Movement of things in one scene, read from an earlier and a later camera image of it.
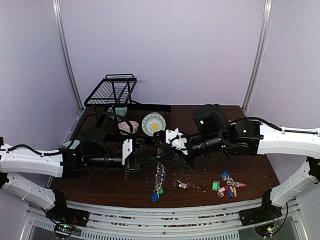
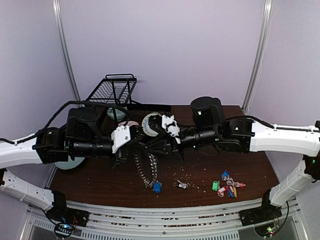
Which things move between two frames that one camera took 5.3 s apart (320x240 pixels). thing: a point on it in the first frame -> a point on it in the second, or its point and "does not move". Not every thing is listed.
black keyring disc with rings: [159, 177] -> [147, 165]
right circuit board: [266, 230] does not move
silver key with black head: [184, 185] does not move
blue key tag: [154, 197] -> [157, 187]
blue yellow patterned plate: [153, 122] does not move
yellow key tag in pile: [235, 191] does not move
